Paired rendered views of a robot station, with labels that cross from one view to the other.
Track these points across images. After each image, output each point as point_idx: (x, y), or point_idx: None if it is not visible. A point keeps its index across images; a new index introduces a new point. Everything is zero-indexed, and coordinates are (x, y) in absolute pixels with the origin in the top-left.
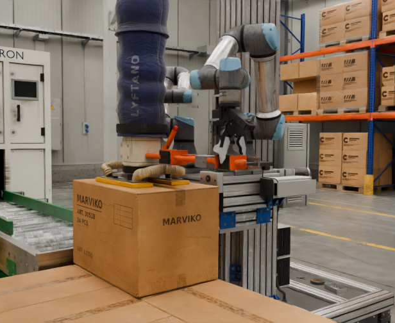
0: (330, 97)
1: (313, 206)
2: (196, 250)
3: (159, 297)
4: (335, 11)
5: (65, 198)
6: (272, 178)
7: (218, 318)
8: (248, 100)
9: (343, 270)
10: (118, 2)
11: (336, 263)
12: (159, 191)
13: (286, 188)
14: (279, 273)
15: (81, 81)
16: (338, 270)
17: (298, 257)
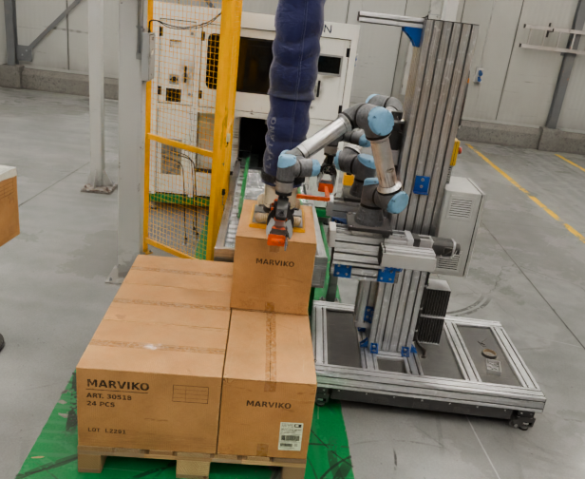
0: None
1: None
2: (286, 288)
3: (243, 313)
4: None
5: None
6: (384, 247)
7: (250, 343)
8: (405, 161)
9: None
10: (270, 67)
11: None
12: (254, 237)
13: (392, 260)
14: (426, 331)
15: (487, 13)
16: None
17: (568, 321)
